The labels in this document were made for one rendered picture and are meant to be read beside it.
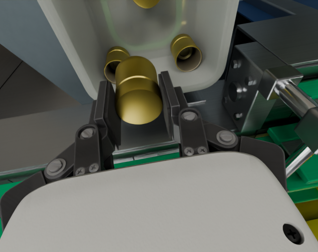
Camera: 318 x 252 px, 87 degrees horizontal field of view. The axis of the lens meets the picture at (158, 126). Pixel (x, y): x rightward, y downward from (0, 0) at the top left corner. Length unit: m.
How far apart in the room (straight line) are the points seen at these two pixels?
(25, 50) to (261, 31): 0.49
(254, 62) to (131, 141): 0.18
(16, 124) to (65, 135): 0.11
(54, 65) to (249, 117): 0.46
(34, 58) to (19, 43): 0.04
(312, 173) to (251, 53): 0.15
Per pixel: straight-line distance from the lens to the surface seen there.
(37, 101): 0.88
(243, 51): 0.24
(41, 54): 0.53
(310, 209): 0.50
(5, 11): 0.51
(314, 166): 0.27
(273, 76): 0.19
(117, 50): 0.25
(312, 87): 0.24
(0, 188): 0.35
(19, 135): 0.37
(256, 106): 0.23
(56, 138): 0.32
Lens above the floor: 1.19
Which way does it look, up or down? 41 degrees down
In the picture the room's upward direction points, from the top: 169 degrees clockwise
